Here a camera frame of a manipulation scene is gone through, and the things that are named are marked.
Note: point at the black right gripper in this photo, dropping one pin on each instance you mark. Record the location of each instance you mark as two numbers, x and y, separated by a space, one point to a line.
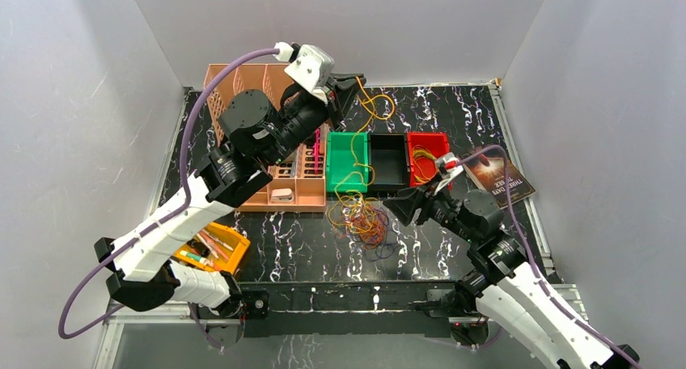
412 198

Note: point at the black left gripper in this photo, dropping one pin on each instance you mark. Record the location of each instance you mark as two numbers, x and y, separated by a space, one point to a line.
332 96

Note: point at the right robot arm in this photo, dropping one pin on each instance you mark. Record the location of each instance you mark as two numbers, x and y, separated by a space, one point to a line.
505 287

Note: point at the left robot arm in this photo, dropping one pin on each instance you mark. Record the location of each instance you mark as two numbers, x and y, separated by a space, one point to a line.
257 135

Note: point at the black storage bin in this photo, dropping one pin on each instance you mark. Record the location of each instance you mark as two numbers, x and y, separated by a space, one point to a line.
389 157

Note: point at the red storage bin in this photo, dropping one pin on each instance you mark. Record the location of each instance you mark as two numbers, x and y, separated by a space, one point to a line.
424 149

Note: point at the green storage bin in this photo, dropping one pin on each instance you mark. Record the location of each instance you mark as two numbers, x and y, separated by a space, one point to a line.
347 162

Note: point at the dark paperback book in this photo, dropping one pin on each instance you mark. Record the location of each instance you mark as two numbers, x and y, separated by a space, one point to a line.
491 171

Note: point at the beige plastic file organizer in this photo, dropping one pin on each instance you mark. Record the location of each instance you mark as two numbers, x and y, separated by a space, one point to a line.
296 173

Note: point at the yellow tray with pens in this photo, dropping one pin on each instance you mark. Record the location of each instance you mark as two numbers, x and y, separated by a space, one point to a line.
215 248

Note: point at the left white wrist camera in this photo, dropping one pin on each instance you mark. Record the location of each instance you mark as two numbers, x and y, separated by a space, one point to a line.
308 66

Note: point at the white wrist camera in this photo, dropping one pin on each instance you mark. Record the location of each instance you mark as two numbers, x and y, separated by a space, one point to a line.
308 66
448 168

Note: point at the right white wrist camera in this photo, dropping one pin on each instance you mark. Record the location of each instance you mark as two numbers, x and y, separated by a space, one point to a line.
448 168

